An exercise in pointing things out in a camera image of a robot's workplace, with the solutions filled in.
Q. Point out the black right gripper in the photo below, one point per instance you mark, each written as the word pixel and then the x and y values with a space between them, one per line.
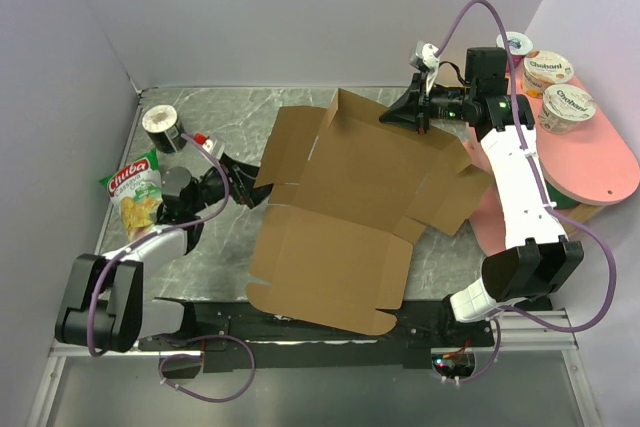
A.
pixel 413 109

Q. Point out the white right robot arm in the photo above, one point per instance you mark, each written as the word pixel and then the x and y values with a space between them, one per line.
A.
pixel 538 256

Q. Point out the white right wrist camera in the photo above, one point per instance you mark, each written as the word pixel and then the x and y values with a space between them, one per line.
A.
pixel 425 58

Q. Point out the Chobani yogurt cup rear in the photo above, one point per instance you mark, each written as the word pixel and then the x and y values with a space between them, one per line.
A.
pixel 543 69

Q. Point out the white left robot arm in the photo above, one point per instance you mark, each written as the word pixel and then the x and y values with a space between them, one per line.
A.
pixel 103 306

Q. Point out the pink three-tier shelf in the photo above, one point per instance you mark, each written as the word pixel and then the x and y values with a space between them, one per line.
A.
pixel 592 164

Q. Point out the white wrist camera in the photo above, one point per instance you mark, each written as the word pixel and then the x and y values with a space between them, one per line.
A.
pixel 425 58
pixel 211 144

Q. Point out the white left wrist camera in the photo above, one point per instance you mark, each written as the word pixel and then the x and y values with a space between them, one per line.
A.
pixel 211 144

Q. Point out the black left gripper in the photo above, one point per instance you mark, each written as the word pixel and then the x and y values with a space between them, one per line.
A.
pixel 244 175

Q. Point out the brown cardboard box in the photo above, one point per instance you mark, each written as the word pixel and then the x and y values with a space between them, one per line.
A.
pixel 350 197

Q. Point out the green can lower shelf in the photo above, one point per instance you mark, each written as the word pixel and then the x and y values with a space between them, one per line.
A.
pixel 562 201

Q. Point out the Chobani yogurt cup front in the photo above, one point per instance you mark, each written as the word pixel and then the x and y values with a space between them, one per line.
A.
pixel 564 108

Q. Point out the aluminium rail frame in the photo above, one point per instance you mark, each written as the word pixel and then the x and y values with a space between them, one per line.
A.
pixel 497 387

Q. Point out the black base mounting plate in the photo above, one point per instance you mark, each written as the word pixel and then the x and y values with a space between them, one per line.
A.
pixel 232 336

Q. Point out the purple white yogurt cup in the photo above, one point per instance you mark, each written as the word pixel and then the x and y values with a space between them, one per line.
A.
pixel 519 46

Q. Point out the chobani yogurt cup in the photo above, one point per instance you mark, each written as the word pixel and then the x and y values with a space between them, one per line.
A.
pixel 564 108
pixel 543 69

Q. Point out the black can white lid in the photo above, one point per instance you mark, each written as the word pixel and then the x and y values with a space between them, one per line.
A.
pixel 165 129

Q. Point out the green Chuba chips bag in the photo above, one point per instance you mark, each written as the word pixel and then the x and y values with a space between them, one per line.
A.
pixel 135 193

